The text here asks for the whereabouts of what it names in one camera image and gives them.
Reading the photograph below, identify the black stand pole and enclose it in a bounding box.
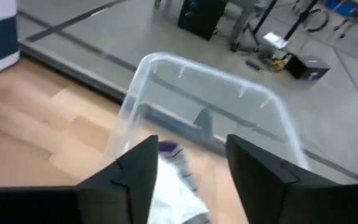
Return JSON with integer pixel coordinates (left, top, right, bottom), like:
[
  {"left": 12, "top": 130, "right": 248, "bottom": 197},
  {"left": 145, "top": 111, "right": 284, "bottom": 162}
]
[{"left": 283, "top": 0, "right": 320, "bottom": 42}]

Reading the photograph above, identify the grey stand leg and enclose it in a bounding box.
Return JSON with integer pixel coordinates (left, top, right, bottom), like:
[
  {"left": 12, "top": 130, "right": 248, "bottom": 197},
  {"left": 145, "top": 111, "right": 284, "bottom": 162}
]
[{"left": 229, "top": 4, "right": 256, "bottom": 53}]

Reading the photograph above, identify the black computer tower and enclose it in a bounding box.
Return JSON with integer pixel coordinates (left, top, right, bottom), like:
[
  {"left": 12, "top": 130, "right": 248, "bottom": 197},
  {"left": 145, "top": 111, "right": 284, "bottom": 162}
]
[{"left": 177, "top": 0, "right": 230, "bottom": 42}]

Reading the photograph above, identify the white sock with purple toe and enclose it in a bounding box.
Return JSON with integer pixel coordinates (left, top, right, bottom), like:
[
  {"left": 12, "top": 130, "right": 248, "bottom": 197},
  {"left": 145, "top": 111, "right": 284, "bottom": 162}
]
[{"left": 147, "top": 140, "right": 213, "bottom": 224}]

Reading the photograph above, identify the clear plastic bin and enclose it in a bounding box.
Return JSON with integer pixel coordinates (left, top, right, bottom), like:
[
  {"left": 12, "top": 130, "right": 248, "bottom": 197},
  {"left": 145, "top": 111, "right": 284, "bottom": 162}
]
[{"left": 99, "top": 52, "right": 311, "bottom": 224}]

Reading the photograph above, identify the small black box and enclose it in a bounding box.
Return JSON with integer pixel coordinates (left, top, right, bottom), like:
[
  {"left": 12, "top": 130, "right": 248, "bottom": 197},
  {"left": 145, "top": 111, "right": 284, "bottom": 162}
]
[{"left": 283, "top": 53, "right": 331, "bottom": 82}]

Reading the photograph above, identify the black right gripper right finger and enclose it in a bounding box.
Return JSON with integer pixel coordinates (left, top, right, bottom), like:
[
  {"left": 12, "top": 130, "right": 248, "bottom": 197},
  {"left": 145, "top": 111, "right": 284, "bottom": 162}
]
[{"left": 226, "top": 134, "right": 358, "bottom": 224}]

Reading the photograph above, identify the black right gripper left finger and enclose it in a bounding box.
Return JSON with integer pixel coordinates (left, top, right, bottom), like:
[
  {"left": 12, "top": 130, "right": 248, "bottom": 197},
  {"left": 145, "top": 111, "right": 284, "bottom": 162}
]
[{"left": 0, "top": 134, "right": 160, "bottom": 224}]

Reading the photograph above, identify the silver flat plate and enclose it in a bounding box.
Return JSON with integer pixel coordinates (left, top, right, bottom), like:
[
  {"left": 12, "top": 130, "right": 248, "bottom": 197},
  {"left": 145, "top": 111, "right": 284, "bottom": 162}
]
[{"left": 262, "top": 31, "right": 290, "bottom": 50}]

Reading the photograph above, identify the black cable loop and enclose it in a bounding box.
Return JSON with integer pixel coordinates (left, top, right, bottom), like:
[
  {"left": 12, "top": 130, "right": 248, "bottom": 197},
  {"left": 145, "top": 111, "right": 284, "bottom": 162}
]
[{"left": 303, "top": 7, "right": 331, "bottom": 34}]

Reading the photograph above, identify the blue container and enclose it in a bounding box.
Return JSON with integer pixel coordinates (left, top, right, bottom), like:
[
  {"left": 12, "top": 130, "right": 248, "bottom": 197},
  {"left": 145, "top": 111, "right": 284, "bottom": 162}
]
[{"left": 324, "top": 0, "right": 358, "bottom": 18}]

